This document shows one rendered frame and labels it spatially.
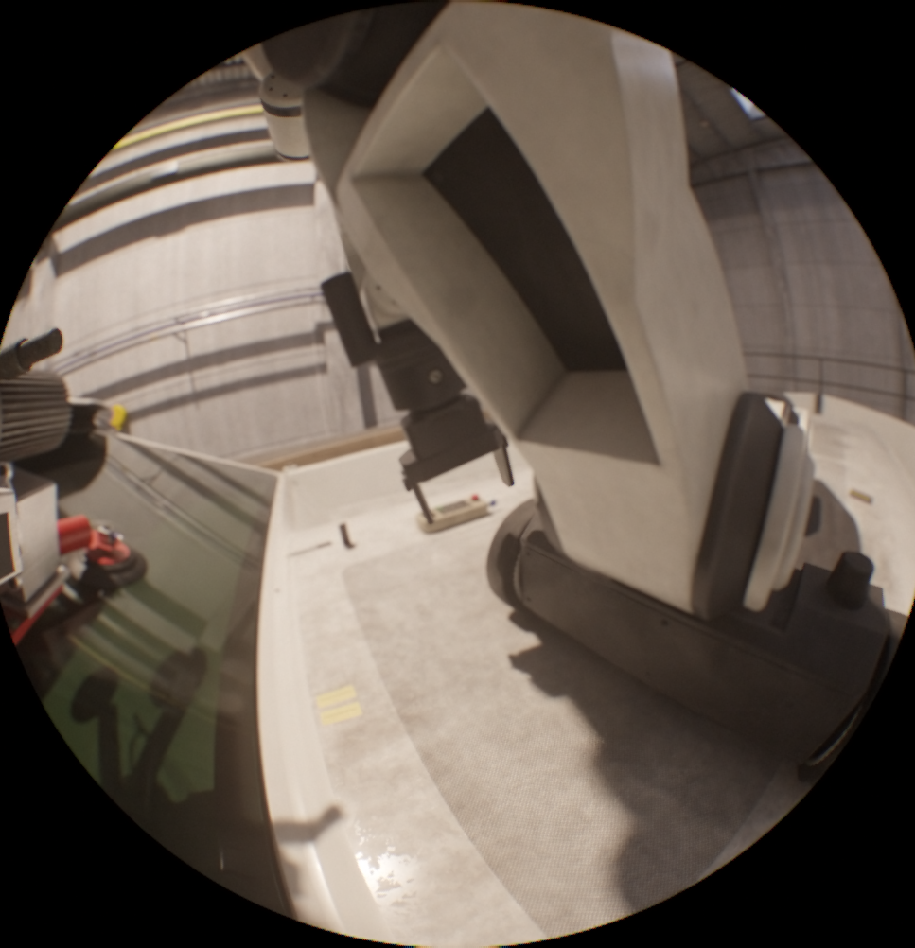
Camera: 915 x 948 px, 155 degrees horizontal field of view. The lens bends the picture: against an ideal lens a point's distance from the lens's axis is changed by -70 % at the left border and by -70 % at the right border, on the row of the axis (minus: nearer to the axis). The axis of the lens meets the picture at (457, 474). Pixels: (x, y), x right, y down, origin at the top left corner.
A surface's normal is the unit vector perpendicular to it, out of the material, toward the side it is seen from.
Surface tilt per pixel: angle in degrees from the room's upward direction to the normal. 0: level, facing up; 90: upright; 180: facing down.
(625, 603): 90
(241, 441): 90
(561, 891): 0
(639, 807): 0
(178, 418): 90
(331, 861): 33
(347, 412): 90
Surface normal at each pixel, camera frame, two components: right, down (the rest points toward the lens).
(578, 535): -0.74, 0.59
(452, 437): 0.31, 0.33
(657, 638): -0.85, 0.24
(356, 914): -0.61, -0.64
